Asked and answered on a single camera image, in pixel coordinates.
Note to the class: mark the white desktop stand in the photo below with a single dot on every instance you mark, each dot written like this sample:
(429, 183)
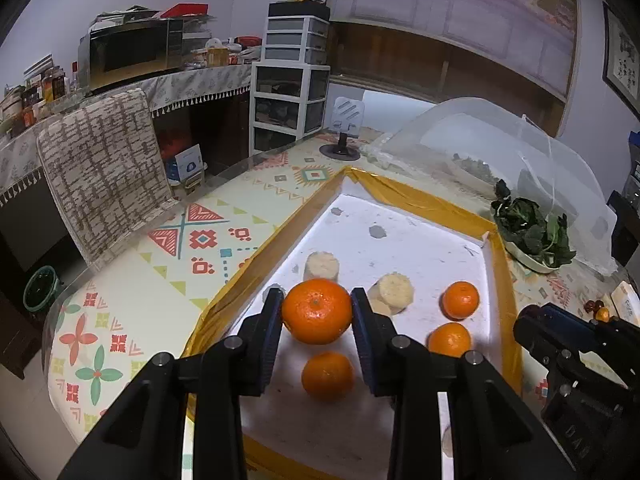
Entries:
(347, 115)

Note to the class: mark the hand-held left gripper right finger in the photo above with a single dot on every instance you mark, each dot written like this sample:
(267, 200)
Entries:
(362, 345)

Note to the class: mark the large mandarin orange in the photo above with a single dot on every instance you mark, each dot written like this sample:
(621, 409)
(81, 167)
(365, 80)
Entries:
(603, 314)

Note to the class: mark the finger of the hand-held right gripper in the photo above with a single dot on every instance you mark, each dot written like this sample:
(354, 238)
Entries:
(537, 332)
(575, 321)

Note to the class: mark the blue and white box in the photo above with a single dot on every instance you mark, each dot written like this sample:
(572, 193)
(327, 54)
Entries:
(186, 164)

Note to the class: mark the white mesh food cover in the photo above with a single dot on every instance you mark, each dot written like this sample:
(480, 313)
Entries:
(450, 125)

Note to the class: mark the pale green oval plate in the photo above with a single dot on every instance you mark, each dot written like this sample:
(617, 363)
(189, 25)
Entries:
(530, 261)

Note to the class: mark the row of jars and bottles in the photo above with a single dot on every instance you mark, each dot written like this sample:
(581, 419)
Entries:
(45, 90)

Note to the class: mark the white oval dish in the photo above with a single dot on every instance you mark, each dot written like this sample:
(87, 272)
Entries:
(472, 180)

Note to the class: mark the black water dispenser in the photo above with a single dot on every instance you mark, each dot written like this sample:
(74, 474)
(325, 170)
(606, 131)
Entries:
(625, 230)

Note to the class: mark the chair with patterned cover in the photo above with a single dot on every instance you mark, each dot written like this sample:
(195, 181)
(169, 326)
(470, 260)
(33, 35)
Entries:
(100, 175)

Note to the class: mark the yellow-edged white tray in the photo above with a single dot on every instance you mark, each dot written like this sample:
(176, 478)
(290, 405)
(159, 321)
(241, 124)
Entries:
(400, 230)

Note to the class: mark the microwave oven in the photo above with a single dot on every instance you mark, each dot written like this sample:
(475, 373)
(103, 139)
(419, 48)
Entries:
(130, 55)

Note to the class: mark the framed picture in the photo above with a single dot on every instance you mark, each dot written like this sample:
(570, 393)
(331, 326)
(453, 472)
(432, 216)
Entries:
(622, 60)

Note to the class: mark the grey plastic drawer unit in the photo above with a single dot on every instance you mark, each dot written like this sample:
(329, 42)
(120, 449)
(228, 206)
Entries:
(295, 40)

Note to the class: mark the patterned tablecloth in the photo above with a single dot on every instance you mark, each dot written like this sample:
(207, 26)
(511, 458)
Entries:
(165, 270)

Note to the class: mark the grey fringed counter cloth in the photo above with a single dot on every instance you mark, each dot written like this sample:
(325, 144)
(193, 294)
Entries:
(200, 85)

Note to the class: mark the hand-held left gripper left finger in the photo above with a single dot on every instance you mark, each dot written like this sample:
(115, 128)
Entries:
(272, 345)

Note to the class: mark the white plastic drawer unit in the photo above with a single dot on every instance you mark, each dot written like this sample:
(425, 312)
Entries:
(280, 110)

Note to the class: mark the yellow jar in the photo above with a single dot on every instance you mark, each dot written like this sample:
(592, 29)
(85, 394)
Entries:
(217, 56)

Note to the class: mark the spinach leaves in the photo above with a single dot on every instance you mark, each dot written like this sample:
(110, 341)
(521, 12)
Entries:
(530, 225)

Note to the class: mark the tissue pack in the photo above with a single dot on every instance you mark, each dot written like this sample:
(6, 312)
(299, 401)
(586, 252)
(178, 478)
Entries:
(627, 302)

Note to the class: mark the red flat box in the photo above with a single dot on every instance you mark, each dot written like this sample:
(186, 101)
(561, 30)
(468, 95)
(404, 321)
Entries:
(185, 10)

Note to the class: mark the green basket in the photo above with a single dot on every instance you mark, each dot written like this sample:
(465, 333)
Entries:
(42, 290)

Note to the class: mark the wooden cabinet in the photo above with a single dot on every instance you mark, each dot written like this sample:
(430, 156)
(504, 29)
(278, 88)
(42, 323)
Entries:
(400, 65)

